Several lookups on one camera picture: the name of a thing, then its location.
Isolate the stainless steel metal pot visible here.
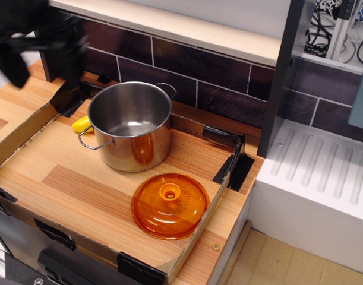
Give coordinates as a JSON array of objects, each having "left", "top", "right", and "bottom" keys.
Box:
[{"left": 78, "top": 81, "right": 177, "bottom": 172}]

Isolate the black tape front corner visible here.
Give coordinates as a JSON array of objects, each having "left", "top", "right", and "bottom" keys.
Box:
[{"left": 117, "top": 252, "right": 168, "bottom": 285}]

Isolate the orange transparent pot lid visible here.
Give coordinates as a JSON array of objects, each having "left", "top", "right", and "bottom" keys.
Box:
[{"left": 131, "top": 173, "right": 210, "bottom": 240}]

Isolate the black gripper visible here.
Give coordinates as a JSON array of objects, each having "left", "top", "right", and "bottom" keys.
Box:
[{"left": 0, "top": 1, "right": 87, "bottom": 88}]

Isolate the light wooden shelf board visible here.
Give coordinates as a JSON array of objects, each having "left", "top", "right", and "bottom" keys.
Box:
[{"left": 50, "top": 1, "right": 281, "bottom": 67}]

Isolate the yellow plastic banana toy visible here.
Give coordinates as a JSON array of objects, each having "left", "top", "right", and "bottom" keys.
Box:
[{"left": 72, "top": 115, "right": 94, "bottom": 134}]

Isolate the white ribbed drain board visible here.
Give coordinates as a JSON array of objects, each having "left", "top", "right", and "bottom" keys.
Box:
[{"left": 248, "top": 121, "right": 363, "bottom": 273}]

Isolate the dark grey shelf post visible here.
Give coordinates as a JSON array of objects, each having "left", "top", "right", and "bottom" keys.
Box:
[{"left": 257, "top": 1, "right": 305, "bottom": 158}]

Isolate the black cable bundle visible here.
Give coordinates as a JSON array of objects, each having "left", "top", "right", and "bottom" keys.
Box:
[{"left": 302, "top": 0, "right": 363, "bottom": 64}]

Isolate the brown cardboard fence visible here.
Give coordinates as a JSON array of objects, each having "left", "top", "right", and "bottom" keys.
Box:
[{"left": 0, "top": 76, "right": 255, "bottom": 285}]

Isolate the black tape right corner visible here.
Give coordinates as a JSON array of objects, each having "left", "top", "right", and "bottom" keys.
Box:
[{"left": 202, "top": 126, "right": 255, "bottom": 192}]

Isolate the grey aluminium frame profile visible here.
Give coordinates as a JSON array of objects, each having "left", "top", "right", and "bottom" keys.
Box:
[{"left": 326, "top": 0, "right": 363, "bottom": 61}]

